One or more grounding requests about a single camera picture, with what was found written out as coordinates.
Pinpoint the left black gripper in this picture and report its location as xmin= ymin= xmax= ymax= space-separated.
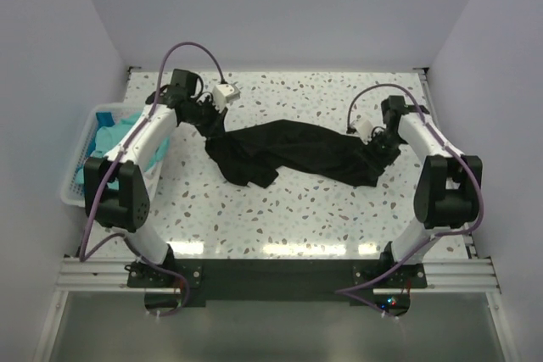
xmin=183 ymin=96 xmax=228 ymax=141

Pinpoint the aluminium frame rail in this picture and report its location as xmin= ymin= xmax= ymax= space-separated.
xmin=55 ymin=257 xmax=135 ymax=292

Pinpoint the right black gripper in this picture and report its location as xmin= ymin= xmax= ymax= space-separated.
xmin=354 ymin=131 xmax=405 ymax=181

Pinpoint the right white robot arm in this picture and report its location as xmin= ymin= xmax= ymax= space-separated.
xmin=360 ymin=96 xmax=484 ymax=288

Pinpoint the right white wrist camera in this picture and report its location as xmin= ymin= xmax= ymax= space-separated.
xmin=351 ymin=118 xmax=374 ymax=142

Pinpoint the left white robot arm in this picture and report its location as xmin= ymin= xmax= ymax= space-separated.
xmin=79 ymin=69 xmax=239 ymax=287

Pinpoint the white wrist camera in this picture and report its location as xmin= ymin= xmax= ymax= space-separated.
xmin=351 ymin=118 xmax=374 ymax=142
xmin=211 ymin=83 xmax=241 ymax=111

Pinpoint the blue t shirt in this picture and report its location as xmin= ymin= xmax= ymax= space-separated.
xmin=95 ymin=111 xmax=115 ymax=129

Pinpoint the teal t shirt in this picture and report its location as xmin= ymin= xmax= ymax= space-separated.
xmin=75 ymin=111 xmax=170 ymax=186

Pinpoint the black t shirt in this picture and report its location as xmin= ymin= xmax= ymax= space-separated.
xmin=205 ymin=120 xmax=378 ymax=188

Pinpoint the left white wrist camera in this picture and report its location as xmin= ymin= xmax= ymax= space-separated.
xmin=211 ymin=83 xmax=241 ymax=111

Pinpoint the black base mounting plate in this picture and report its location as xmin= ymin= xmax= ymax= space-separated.
xmin=126 ymin=258 xmax=428 ymax=316

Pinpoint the white plastic laundry basket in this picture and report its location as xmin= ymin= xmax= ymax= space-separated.
xmin=60 ymin=103 xmax=177 ymax=208

